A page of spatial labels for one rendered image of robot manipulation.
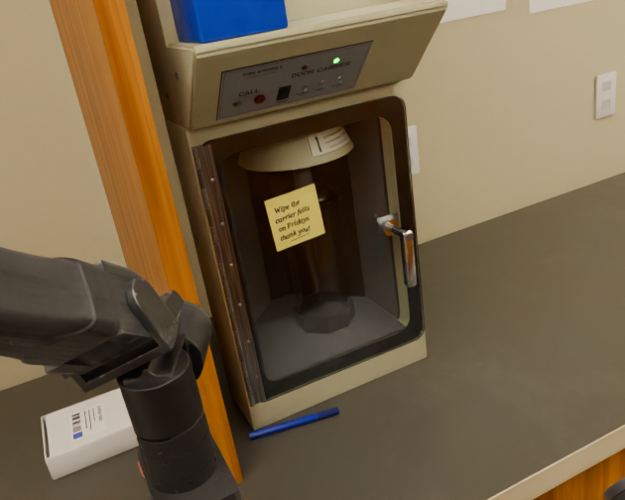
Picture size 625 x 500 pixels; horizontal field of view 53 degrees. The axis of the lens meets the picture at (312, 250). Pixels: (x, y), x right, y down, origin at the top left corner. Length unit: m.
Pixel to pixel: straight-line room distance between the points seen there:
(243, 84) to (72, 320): 0.41
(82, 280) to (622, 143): 1.71
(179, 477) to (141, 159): 0.34
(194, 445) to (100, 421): 0.54
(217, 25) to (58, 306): 0.38
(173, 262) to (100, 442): 0.38
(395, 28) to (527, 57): 0.90
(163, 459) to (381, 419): 0.51
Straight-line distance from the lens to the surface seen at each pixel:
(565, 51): 1.75
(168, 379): 0.49
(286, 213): 0.86
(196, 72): 0.70
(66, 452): 1.03
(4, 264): 0.40
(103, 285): 0.45
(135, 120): 0.70
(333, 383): 1.02
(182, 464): 0.54
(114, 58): 0.69
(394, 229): 0.93
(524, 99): 1.68
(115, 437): 1.03
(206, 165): 0.81
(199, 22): 0.69
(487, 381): 1.05
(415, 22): 0.81
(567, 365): 1.09
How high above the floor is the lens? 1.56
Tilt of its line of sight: 23 degrees down
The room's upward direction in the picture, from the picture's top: 9 degrees counter-clockwise
